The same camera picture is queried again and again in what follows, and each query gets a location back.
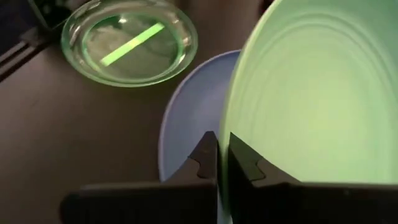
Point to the black aluminium table frame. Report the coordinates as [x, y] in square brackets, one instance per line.
[18, 54]

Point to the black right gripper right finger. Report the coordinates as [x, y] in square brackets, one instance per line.
[280, 202]

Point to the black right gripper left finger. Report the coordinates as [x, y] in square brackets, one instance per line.
[192, 199]

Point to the large green plastic plate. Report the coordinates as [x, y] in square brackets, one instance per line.
[311, 109]

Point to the large blue plastic plate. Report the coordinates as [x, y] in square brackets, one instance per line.
[192, 118]

